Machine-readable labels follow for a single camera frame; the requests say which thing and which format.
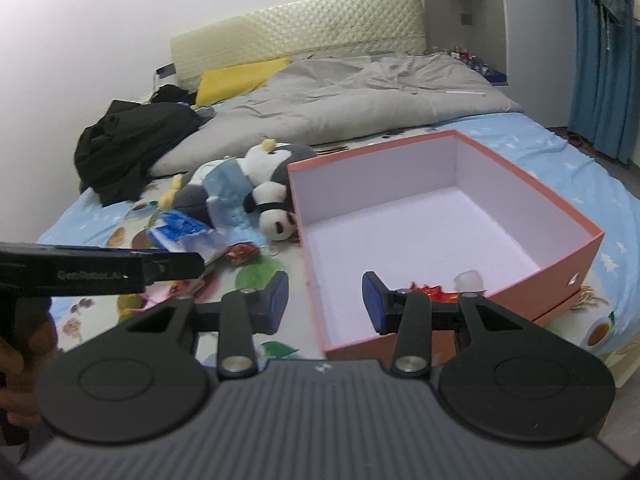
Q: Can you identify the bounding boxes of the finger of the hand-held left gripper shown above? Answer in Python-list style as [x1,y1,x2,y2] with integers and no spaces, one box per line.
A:
[142,251,206,285]

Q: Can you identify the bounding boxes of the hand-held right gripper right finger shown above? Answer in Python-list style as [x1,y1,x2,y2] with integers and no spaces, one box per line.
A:
[362,271,526,377]

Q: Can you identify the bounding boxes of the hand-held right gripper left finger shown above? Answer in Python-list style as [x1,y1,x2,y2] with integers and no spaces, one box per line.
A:
[125,271,290,380]

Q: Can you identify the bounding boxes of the blue and white plastic packet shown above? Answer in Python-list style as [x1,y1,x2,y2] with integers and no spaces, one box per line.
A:
[147,210,227,262]

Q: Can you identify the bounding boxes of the small panda plush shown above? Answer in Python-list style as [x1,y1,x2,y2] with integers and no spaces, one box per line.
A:
[243,181,297,242]

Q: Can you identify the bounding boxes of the orange cardboard box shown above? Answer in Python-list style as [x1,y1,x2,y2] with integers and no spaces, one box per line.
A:
[286,129,606,363]

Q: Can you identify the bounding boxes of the person's left hand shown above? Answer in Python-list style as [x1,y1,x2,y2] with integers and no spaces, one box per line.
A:
[0,310,60,443]

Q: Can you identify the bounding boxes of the red candy wrapper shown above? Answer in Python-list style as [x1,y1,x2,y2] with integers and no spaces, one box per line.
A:
[225,241,259,265]
[409,282,459,304]

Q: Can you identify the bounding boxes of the clear plastic piece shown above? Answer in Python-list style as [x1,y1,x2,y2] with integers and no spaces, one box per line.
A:
[452,270,486,293]

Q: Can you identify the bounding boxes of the black clothes pile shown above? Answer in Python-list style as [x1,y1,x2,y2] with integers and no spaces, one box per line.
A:
[74,100,207,207]

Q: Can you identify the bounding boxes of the grey white penguin plush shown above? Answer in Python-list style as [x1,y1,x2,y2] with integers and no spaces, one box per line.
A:
[170,141,319,225]

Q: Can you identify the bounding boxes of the dark cloth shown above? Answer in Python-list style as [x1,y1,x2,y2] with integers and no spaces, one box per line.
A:
[151,84,197,107]

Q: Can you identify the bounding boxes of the yellow pillow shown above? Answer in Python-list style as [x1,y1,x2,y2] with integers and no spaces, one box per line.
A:
[194,57,293,109]

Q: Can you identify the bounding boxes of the grey duvet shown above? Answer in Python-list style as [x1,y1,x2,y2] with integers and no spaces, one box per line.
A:
[150,52,524,178]

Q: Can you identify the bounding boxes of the food print bed sheet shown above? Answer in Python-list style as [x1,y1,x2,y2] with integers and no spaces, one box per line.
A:
[37,94,637,392]

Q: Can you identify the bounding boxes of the row of small bottles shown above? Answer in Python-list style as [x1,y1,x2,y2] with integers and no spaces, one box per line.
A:
[446,45,495,75]

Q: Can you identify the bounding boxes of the cream quilted headboard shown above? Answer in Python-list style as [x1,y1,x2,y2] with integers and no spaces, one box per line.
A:
[170,0,426,92]

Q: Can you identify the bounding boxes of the white wardrobe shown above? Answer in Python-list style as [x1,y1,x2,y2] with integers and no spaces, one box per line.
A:
[419,0,582,130]

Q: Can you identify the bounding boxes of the blue curtain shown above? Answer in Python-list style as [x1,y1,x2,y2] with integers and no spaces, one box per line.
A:
[567,0,640,165]

